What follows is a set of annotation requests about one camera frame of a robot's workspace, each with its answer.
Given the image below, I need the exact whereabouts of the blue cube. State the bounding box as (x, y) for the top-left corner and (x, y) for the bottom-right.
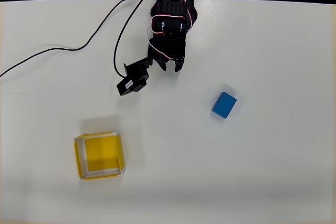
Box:
(211, 91), (238, 120)

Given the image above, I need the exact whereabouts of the yellow open box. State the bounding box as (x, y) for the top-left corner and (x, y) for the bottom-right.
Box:
(73, 131), (125, 182)

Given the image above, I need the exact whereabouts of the black gripper-mounted camera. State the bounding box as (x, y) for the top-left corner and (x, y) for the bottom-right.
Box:
(116, 57), (154, 97)

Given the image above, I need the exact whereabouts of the black camera cable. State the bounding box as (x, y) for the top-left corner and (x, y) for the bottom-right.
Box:
(113, 0), (158, 78)

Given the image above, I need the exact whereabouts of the long black table cable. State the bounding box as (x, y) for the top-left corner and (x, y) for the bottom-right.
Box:
(0, 0), (141, 78)

